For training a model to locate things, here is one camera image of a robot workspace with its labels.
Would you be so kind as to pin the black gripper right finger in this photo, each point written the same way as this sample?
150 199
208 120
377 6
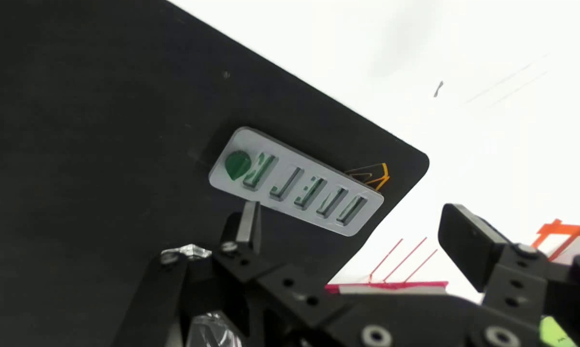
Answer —
487 257

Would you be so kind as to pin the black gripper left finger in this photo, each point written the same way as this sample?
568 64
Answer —
281 282

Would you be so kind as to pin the grey tag with green letters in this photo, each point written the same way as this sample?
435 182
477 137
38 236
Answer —
294 184

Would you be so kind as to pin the green book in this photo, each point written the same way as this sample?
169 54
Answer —
554 334

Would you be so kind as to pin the orange thread loop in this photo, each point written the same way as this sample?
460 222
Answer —
375 176

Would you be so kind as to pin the black rectangular mat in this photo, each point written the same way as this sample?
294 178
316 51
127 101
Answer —
96 147

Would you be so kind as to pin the small orange plastic frame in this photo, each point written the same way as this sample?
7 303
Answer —
560 230

